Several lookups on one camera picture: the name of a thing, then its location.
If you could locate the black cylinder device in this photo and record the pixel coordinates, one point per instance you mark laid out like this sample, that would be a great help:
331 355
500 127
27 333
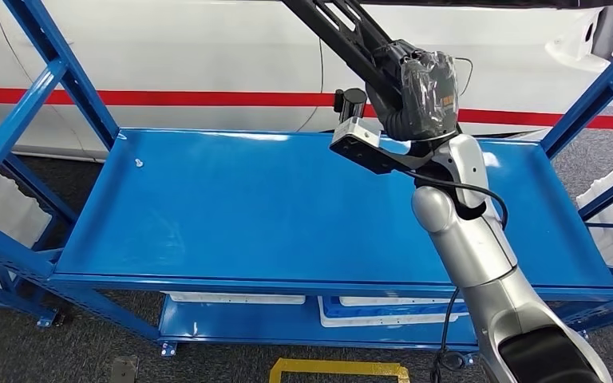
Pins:
354 103

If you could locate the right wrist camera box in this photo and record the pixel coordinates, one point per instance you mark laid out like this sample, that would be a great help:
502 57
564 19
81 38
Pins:
357 138

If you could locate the white fuel filler flap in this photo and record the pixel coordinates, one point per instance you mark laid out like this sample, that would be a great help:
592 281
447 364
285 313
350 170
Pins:
466 74

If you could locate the blue metal shelf rack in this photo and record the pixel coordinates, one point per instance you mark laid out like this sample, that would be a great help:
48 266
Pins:
232 222

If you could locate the white car with red stripe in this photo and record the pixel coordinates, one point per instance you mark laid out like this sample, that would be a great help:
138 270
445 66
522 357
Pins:
179 47

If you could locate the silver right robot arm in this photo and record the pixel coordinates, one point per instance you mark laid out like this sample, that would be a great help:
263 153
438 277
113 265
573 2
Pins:
470 248

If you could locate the grey floor plate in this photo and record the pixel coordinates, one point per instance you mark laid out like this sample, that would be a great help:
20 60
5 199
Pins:
124 370

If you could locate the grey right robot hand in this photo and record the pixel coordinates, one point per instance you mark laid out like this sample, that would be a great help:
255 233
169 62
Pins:
431 95

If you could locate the small white scrap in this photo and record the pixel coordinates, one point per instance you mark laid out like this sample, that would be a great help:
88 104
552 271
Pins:
139 164

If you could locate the yellow floor tape rectangle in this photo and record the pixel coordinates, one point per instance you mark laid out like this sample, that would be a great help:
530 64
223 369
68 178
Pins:
338 366

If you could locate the long black plastic part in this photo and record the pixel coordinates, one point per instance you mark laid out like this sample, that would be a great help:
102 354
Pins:
354 55

